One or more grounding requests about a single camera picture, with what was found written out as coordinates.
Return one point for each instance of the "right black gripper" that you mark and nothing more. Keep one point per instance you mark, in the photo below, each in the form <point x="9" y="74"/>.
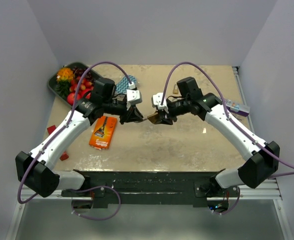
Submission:
<point x="165" y="116"/>

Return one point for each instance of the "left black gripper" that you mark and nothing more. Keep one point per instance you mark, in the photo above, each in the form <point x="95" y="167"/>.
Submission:
<point x="133" y="114"/>

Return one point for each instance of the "short shackle brass padlock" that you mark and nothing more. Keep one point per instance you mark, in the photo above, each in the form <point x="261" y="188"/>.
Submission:
<point x="153" y="118"/>

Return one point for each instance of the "small brass padlock with keys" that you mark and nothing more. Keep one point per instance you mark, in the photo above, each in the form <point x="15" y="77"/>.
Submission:
<point x="175" y="90"/>

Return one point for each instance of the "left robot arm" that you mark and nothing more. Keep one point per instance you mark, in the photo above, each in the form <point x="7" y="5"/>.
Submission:
<point x="35" y="169"/>

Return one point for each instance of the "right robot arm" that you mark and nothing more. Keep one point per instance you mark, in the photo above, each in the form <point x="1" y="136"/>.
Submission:
<point x="259" y="155"/>

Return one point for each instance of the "blue zigzag sponge pack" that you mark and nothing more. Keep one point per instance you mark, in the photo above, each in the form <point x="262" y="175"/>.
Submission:
<point x="123" y="85"/>

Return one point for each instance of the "orange razor box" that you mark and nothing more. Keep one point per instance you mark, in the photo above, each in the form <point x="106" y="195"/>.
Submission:
<point x="103" y="132"/>

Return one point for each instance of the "small red apples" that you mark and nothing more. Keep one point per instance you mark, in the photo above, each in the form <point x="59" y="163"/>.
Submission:
<point x="83" y="86"/>

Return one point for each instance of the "red apple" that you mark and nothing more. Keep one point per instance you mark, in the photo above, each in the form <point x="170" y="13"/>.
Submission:
<point x="72" y="97"/>

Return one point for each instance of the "dark grape bunch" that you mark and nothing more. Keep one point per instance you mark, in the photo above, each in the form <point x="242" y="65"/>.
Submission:
<point x="78" y="72"/>

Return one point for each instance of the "orange flower ball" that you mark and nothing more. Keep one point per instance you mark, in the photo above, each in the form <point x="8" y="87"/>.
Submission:
<point x="65" y="74"/>

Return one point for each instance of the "purple white box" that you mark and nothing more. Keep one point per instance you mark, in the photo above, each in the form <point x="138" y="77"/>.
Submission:
<point x="237" y="108"/>

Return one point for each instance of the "red small box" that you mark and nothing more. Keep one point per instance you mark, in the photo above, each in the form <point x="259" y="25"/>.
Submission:
<point x="51" y="129"/>

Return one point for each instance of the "grey fruit tray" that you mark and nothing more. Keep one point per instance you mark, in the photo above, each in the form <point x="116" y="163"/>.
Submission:
<point x="60" y="89"/>

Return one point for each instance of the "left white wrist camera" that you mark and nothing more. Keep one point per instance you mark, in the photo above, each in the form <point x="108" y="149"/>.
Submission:
<point x="133" y="95"/>

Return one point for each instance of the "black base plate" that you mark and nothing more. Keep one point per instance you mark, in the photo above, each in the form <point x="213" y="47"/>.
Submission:
<point x="149" y="188"/>

